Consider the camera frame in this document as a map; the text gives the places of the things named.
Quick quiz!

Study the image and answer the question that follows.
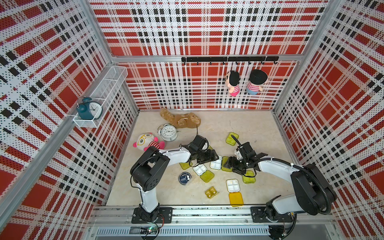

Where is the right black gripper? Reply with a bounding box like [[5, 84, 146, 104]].
[[223, 156, 249, 176]]

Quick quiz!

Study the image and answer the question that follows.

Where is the green pillbox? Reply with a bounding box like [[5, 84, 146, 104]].
[[180, 163, 191, 170], [242, 170, 256, 184], [193, 165, 215, 183], [210, 156, 232, 172], [226, 132, 239, 146]]

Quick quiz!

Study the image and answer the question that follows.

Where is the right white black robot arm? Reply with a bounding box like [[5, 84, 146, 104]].
[[224, 142, 337, 222]]

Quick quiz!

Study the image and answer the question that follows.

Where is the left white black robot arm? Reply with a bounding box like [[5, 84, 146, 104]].
[[130, 135, 219, 223]]

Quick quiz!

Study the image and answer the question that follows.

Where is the brown plush bear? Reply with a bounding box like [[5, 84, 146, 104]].
[[160, 109, 201, 129]]

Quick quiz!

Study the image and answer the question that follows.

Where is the yellow pillbox open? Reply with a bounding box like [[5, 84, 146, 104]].
[[226, 179, 244, 207]]

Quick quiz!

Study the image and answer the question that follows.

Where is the silver alarm clock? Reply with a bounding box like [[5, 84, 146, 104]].
[[158, 124, 179, 142]]

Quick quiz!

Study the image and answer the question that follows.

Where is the round dark blue tin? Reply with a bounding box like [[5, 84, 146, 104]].
[[178, 172, 192, 186]]

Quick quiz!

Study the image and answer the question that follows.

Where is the pink white plush toy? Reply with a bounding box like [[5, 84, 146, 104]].
[[133, 133, 165, 151]]

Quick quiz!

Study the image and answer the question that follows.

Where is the doll with pink striped shirt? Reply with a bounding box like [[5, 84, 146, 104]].
[[225, 71, 240, 97]]

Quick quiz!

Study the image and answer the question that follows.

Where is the doll with black hat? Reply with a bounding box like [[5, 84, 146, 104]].
[[246, 69, 268, 95]]

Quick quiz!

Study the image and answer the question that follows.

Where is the green circuit board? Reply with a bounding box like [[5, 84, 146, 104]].
[[129, 226, 158, 235]]

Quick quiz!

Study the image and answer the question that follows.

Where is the teal alarm clock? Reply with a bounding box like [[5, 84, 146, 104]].
[[76, 97, 103, 120]]

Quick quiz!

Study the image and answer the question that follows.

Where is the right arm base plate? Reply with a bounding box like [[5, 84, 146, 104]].
[[251, 206, 293, 223]]

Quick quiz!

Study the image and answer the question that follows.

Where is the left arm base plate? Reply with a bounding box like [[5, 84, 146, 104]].
[[131, 206, 173, 224]]

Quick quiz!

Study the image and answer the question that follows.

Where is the black hook rail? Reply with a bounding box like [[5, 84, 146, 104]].
[[181, 56, 280, 63]]

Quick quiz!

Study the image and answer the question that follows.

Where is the white wire shelf basket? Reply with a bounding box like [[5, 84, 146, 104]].
[[73, 66, 128, 129]]

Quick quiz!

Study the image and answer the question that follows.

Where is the aluminium rail front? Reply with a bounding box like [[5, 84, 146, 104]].
[[86, 205, 338, 227]]

